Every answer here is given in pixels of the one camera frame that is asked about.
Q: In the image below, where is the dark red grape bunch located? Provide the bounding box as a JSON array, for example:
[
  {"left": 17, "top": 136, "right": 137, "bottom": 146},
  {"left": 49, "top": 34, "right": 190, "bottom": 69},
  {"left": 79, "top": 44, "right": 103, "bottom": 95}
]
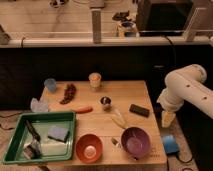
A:
[{"left": 60, "top": 84, "right": 76, "bottom": 105}]

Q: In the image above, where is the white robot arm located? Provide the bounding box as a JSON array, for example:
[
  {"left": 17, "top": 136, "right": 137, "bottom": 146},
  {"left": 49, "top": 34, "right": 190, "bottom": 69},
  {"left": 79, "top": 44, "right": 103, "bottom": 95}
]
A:
[{"left": 157, "top": 64, "right": 213, "bottom": 128}]

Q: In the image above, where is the purple bowl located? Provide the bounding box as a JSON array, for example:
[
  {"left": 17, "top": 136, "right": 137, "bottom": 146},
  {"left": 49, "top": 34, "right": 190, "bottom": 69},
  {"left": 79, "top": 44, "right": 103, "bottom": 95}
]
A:
[{"left": 121, "top": 127, "right": 151, "bottom": 159}]

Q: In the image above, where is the red bowl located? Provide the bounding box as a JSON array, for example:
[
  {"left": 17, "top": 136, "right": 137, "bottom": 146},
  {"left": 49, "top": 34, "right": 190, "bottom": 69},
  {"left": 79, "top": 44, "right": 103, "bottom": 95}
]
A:
[{"left": 76, "top": 134, "right": 103, "bottom": 164}]

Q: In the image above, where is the wooden box with bowl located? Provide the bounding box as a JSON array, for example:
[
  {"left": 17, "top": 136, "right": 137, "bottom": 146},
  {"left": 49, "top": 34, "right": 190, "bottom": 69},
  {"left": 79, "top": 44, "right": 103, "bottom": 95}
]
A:
[{"left": 117, "top": 21, "right": 139, "bottom": 37}]

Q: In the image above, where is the blue tape roll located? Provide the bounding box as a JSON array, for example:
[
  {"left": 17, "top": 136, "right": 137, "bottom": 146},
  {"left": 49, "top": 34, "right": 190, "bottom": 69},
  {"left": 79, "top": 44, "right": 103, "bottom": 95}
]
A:
[{"left": 162, "top": 135, "right": 179, "bottom": 155}]

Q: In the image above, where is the black rectangular block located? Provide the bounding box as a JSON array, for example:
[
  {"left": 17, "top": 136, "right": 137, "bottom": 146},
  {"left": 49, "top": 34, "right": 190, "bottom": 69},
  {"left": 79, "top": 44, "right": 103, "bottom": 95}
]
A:
[{"left": 129, "top": 104, "right": 149, "bottom": 117}]

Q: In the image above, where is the yellow banana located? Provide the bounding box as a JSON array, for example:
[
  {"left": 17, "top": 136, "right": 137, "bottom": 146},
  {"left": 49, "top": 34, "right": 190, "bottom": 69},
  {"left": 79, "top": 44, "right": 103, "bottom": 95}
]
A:
[{"left": 111, "top": 114, "right": 127, "bottom": 129}]

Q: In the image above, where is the cup with orange contents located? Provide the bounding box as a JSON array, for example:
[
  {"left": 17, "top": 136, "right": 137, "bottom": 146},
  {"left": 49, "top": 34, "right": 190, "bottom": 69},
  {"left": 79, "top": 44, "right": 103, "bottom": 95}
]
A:
[{"left": 89, "top": 72, "right": 101, "bottom": 88}]

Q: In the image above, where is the orange carrot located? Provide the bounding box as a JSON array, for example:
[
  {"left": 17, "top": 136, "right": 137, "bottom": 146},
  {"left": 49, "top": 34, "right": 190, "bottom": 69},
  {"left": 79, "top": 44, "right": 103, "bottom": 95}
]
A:
[{"left": 74, "top": 106, "right": 93, "bottom": 114}]

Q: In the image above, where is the black monitor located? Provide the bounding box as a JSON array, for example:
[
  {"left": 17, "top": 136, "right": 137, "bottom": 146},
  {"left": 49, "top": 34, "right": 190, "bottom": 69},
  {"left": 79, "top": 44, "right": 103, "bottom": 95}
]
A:
[{"left": 136, "top": 0, "right": 193, "bottom": 35}]

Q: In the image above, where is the blue sponge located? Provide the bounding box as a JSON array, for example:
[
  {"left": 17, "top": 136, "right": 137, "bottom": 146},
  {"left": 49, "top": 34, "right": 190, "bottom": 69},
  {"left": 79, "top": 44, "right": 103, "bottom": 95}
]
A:
[{"left": 47, "top": 126, "right": 69, "bottom": 142}]

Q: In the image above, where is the blue plastic cup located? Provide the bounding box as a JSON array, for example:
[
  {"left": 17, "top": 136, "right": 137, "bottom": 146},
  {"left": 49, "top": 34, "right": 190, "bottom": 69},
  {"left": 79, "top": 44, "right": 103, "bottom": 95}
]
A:
[{"left": 44, "top": 78, "right": 57, "bottom": 93}]

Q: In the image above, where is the green plastic tray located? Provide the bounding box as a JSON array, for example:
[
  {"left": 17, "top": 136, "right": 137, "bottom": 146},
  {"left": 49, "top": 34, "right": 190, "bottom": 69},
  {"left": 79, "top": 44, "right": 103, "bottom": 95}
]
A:
[{"left": 2, "top": 112, "right": 76, "bottom": 165}]

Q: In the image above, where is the black brush in tray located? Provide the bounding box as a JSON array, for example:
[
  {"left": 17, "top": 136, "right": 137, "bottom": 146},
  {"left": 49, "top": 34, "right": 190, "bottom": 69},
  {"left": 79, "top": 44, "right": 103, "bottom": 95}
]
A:
[{"left": 23, "top": 121, "right": 42, "bottom": 159}]

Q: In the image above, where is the grey metal post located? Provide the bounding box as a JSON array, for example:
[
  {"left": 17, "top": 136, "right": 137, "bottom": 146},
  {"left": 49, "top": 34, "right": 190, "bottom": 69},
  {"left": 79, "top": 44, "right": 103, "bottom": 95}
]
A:
[{"left": 92, "top": 9, "right": 101, "bottom": 43}]

